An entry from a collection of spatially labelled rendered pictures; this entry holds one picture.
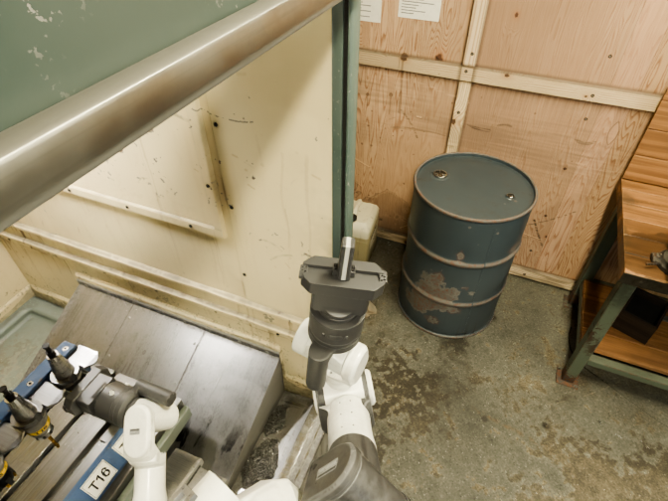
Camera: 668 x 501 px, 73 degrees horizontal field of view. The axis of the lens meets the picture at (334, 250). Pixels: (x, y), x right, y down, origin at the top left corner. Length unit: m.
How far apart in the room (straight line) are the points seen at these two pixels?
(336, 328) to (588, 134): 2.17
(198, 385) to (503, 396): 1.60
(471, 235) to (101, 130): 1.97
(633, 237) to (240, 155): 1.77
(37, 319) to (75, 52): 2.09
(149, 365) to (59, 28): 1.50
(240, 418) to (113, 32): 1.36
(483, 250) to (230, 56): 1.94
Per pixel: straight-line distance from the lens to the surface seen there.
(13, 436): 1.25
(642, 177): 2.72
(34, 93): 0.35
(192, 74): 0.42
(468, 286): 2.45
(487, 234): 2.22
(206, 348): 1.70
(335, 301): 0.66
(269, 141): 1.01
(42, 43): 0.36
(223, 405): 1.63
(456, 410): 2.53
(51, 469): 1.56
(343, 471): 0.77
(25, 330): 2.39
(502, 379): 2.69
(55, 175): 0.33
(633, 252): 2.25
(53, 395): 1.27
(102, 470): 1.44
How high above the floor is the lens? 2.17
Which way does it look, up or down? 43 degrees down
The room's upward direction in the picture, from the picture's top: straight up
